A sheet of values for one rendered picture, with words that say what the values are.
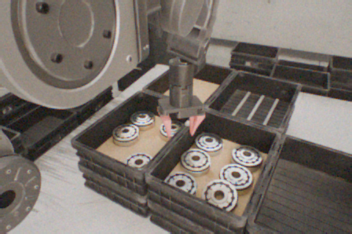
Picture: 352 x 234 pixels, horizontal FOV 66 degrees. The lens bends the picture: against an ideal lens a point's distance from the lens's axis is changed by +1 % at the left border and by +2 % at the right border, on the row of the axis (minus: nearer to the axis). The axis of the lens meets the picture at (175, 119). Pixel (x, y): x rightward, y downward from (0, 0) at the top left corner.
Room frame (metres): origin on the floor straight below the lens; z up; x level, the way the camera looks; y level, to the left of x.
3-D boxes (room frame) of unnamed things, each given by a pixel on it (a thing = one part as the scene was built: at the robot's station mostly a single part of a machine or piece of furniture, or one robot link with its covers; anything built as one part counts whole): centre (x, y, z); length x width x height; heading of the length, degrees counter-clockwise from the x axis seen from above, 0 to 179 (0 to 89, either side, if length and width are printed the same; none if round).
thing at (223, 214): (0.62, -0.14, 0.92); 0.40 x 0.30 x 0.02; 150
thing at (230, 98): (0.96, -0.34, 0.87); 0.40 x 0.30 x 0.11; 150
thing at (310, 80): (1.80, -0.93, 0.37); 0.40 x 0.30 x 0.45; 65
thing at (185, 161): (0.65, -0.07, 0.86); 0.10 x 0.10 x 0.01
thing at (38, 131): (1.37, 0.88, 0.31); 0.40 x 0.30 x 0.34; 155
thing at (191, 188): (0.55, -0.02, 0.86); 0.10 x 0.10 x 0.01
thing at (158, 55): (2.57, 0.26, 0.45); 0.60 x 0.45 x 0.90; 155
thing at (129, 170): (0.77, 0.12, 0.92); 0.40 x 0.30 x 0.02; 150
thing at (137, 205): (0.77, 0.12, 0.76); 0.40 x 0.30 x 0.12; 150
